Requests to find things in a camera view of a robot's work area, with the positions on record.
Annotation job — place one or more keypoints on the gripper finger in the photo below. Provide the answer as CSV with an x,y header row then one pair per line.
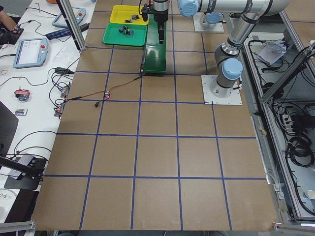
x,y
161,33

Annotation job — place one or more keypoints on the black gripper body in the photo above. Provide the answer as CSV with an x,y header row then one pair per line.
x,y
160,16

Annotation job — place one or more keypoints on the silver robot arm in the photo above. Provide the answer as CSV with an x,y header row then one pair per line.
x,y
159,9
230,69

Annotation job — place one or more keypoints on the green conveyor belt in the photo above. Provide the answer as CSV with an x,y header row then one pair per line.
x,y
154,59

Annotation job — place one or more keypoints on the yellow plastic tray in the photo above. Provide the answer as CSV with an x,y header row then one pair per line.
x,y
120,13

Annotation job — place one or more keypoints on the green plastic tray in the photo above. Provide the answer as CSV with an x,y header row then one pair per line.
x,y
112,35

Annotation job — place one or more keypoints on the small green circuit board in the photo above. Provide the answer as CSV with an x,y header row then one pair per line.
x,y
107,95

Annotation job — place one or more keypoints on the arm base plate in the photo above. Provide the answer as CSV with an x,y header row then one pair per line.
x,y
215,95
208,22

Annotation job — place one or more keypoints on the aluminium frame post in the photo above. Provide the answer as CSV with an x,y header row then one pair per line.
x,y
69,17

